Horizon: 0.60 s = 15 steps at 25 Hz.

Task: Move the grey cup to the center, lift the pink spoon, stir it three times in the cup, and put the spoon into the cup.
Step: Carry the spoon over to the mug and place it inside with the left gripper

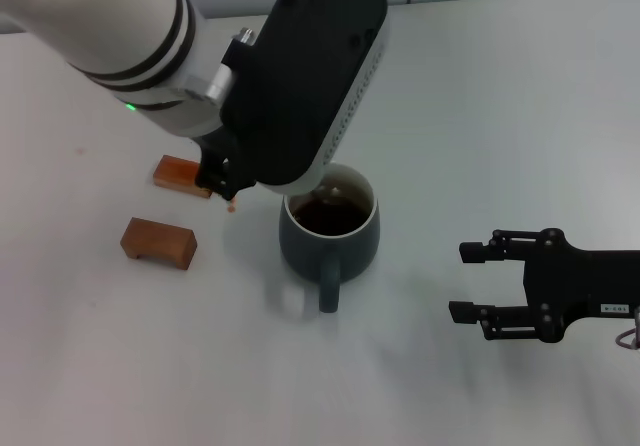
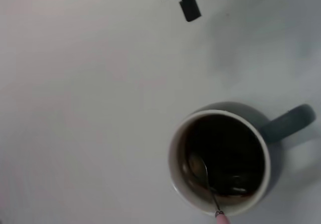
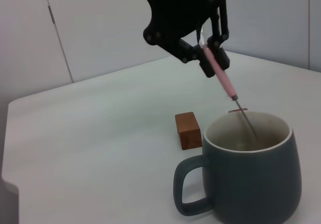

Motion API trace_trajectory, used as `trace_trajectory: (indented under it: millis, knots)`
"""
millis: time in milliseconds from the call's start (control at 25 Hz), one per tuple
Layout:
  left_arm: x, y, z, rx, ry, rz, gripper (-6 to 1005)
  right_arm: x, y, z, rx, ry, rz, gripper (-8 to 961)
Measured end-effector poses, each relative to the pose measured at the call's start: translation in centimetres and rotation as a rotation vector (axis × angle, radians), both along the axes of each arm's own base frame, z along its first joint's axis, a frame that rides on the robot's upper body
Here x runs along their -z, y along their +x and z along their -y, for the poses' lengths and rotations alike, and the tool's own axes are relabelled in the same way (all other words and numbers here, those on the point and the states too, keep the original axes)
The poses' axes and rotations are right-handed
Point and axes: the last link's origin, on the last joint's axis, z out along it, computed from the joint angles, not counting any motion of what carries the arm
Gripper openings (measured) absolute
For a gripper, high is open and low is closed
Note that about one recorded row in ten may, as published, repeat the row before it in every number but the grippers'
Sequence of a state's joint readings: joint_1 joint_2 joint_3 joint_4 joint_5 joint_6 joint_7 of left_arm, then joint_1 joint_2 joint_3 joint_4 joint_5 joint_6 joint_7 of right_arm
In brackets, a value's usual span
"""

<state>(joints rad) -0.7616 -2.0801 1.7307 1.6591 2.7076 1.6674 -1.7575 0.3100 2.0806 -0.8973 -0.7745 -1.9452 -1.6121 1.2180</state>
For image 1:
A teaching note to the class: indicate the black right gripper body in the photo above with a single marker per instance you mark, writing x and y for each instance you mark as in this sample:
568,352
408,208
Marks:
580,281

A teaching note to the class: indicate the dark coffee liquid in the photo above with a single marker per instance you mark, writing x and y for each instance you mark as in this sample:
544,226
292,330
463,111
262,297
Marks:
330,218

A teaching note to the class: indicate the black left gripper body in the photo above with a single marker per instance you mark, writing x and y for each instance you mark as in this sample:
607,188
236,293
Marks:
220,146

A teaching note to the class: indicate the dark grey ceramic mug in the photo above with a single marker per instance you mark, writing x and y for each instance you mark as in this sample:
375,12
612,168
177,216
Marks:
305,253

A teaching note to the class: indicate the black capsule wrist camera housing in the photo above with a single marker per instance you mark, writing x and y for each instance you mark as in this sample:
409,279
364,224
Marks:
300,91

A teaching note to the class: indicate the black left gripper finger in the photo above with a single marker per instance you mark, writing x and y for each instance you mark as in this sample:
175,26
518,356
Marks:
207,173
235,178

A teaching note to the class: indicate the stained flat wooden block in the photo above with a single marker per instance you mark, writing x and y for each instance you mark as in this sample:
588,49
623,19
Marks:
172,173

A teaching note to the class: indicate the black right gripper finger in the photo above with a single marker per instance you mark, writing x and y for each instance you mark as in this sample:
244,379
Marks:
472,252
462,312

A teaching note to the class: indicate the brown arched wooden block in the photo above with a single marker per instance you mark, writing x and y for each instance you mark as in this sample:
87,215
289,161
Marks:
160,243

